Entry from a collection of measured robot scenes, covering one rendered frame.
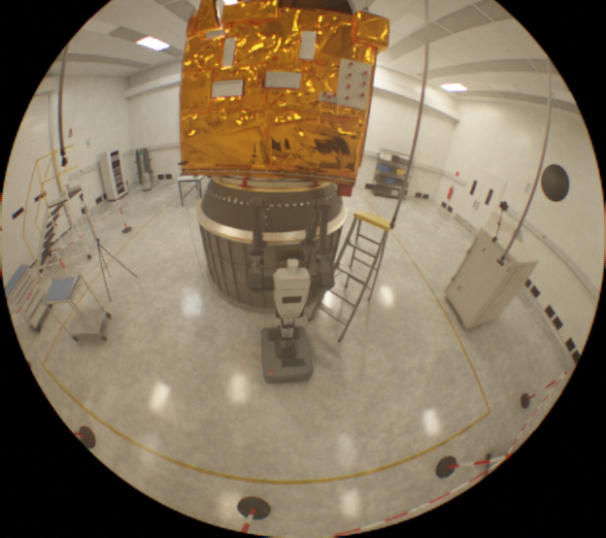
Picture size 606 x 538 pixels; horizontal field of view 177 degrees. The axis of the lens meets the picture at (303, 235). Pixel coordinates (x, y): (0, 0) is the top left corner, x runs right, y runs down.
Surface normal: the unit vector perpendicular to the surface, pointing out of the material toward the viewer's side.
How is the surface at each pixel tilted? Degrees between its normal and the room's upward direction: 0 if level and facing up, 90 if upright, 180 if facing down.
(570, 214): 90
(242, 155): 87
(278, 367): 0
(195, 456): 0
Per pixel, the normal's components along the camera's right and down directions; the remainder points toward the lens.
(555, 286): -0.99, -0.07
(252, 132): 0.07, 0.50
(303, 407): 0.10, -0.84
